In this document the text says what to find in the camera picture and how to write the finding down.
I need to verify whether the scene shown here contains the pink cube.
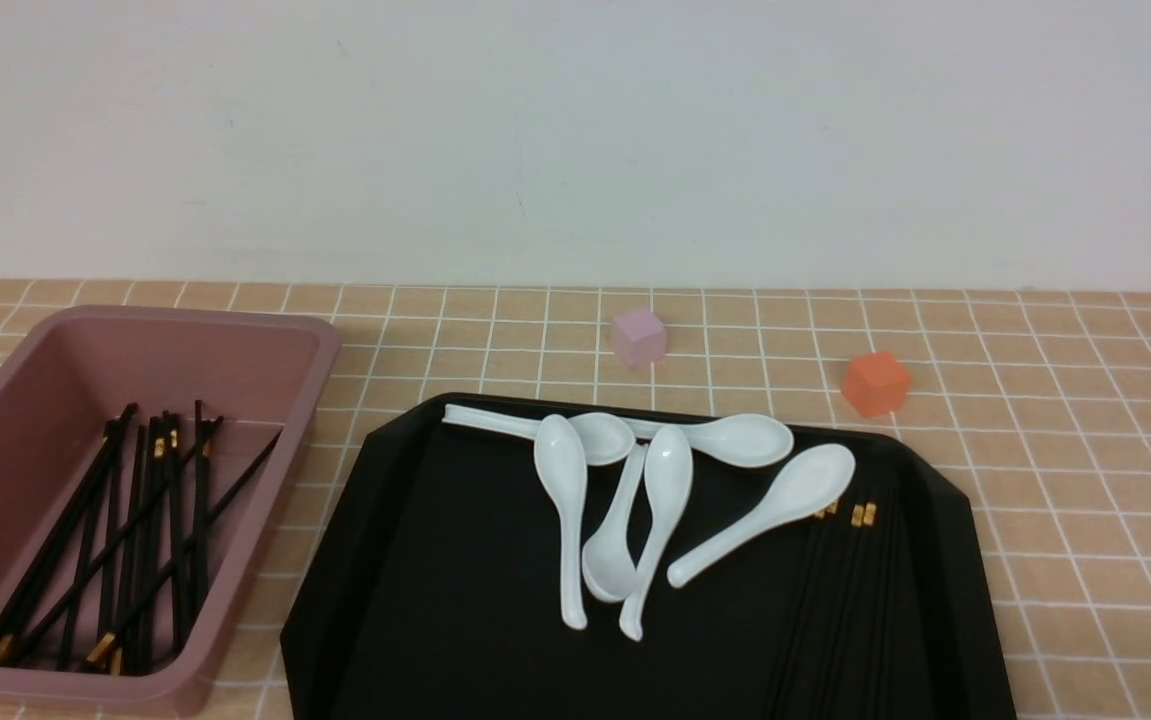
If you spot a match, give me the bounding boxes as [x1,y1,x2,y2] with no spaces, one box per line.
[611,307,666,370]

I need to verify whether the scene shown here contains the white spoon small middle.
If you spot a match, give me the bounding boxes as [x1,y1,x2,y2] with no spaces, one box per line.
[581,445,645,603]

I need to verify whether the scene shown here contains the black plastic tray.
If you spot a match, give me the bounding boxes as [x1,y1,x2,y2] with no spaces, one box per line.
[281,393,1017,719]

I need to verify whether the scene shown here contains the black chopstick gold band tray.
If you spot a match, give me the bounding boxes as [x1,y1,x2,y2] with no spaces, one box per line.
[811,500,866,719]
[777,501,839,719]
[821,498,877,719]
[763,510,830,719]

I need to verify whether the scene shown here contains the orange cube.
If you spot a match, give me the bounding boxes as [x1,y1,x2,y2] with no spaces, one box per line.
[841,352,912,418]

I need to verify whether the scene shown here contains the black chopstick leaning in bin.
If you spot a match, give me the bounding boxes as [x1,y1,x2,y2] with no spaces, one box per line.
[68,432,281,671]

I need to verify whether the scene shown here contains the pink plastic bin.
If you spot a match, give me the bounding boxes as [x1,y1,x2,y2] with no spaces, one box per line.
[0,306,341,717]

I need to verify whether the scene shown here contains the white spoon far left handle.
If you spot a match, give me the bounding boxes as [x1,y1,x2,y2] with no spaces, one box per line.
[443,404,637,468]

